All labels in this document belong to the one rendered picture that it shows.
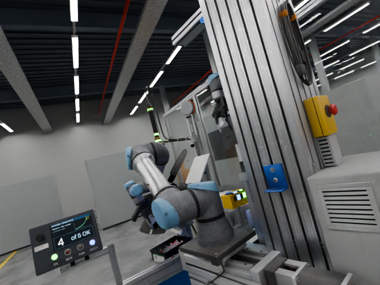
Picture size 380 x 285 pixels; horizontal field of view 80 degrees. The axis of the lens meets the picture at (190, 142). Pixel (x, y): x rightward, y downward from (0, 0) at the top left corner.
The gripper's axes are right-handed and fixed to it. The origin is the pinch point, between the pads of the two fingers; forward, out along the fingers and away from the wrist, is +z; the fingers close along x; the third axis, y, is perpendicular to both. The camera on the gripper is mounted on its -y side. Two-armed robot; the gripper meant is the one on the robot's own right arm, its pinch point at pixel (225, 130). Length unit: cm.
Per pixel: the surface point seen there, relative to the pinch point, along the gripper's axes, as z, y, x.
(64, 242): 33, -8, -96
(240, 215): 57, -13, 4
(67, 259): 39, -7, -96
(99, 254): 44, -14, -84
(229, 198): 42.8, -9.9, -3.4
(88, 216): 25, -10, -85
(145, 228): 52, -55, -49
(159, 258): 64, -27, -52
